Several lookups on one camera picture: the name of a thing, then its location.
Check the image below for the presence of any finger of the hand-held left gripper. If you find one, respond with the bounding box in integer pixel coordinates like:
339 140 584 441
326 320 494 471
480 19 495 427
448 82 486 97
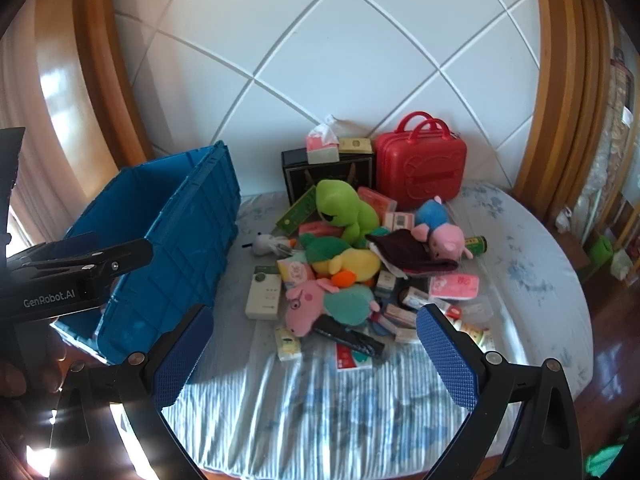
22 238 154 282
9 231 102 262

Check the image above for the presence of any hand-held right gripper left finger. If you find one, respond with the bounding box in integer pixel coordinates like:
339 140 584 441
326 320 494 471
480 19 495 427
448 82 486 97
49 304 215 480

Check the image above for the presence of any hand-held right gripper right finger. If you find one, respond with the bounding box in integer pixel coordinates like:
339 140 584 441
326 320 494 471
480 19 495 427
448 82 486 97
415 303 583 480

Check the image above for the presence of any clear plastic box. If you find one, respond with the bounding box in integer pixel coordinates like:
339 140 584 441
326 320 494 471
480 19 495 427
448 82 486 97
440 296 493 323

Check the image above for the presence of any blue plastic crate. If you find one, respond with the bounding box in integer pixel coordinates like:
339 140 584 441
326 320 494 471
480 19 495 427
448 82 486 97
50 141 242 366

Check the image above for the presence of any person's left hand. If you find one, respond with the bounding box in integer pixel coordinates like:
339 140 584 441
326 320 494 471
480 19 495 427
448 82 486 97
0 327 68 405

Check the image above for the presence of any white green printed packet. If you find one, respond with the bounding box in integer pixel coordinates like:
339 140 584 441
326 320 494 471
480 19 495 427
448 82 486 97
447 312 496 356

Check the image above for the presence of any purple end medicine box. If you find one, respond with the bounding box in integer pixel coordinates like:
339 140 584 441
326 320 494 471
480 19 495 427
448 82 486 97
382 305 418 331

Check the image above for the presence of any red white medicine box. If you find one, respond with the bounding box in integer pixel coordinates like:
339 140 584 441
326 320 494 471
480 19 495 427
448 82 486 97
401 287 436 311

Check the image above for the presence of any large pink tissue pack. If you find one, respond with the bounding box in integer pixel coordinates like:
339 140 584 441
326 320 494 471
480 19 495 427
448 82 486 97
429 272 481 302

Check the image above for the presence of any white blue medicine box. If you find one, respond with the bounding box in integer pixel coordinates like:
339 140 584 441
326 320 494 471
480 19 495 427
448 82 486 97
375 270 401 301

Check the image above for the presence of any white box green label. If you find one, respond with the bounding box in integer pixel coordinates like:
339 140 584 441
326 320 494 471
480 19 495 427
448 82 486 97
245 266 283 321

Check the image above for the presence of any red teal wipes pack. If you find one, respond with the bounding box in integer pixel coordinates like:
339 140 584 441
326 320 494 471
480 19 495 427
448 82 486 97
334 342 373 372

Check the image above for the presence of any black plastic packet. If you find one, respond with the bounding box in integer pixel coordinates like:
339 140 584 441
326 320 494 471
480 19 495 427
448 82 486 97
312 314 387 361

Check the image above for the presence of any small white tissue pack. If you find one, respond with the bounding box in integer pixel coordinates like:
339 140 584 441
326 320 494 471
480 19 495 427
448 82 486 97
274 326 303 362

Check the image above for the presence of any dark maroon cloth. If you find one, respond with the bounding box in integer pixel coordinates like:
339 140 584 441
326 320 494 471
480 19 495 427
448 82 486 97
365 228 460 277

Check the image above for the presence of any blue shirt pink pig plush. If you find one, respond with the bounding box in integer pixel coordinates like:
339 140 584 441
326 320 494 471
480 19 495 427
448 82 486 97
411 196 475 263

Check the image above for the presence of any blue floral round mattress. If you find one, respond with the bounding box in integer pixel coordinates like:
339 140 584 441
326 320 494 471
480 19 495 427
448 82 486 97
160 180 596 473

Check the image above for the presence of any green dress pink pig plush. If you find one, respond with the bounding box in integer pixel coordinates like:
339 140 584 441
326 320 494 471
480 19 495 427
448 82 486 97
284 279 381 337

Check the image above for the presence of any yellow duck plush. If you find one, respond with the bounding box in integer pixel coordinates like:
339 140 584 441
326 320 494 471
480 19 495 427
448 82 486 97
298 232 382 288

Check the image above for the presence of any small white plush toy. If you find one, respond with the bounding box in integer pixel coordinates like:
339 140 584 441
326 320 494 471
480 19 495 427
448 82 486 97
242 232 293 259

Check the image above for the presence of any floral pink tissue pack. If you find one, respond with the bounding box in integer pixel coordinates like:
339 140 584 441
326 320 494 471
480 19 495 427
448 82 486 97
276 251 317 291

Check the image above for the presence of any small pink barcode box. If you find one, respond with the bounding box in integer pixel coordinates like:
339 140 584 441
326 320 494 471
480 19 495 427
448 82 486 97
382 211 416 231

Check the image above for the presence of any green frog plush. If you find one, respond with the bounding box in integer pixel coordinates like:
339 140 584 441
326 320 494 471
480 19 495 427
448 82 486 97
315 179 381 248

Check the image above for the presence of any long green box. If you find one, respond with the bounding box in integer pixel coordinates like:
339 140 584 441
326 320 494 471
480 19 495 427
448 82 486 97
276 183 318 237

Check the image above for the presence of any green toy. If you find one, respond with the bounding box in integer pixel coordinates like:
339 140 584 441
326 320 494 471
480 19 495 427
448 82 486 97
589 236 615 266

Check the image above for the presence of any red mini suitcase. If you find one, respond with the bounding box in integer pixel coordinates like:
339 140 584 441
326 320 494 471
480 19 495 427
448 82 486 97
375 111 468 211

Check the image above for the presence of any black gift box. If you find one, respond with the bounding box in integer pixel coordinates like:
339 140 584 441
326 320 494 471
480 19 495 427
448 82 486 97
281 148 377 207

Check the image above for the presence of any pink white tissue box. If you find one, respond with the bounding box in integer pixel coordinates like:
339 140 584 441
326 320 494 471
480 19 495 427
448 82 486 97
306 114 353 165

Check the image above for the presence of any beige flat box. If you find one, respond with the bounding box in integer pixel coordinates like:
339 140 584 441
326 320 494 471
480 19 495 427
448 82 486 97
338 137 374 156

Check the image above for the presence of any white padded headboard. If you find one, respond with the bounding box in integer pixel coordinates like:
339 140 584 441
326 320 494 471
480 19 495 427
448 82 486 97
112 0 543 201

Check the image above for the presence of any wooden headboard frame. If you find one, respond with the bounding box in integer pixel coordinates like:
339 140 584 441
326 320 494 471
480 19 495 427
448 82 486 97
72 0 156 168
515 0 626 231

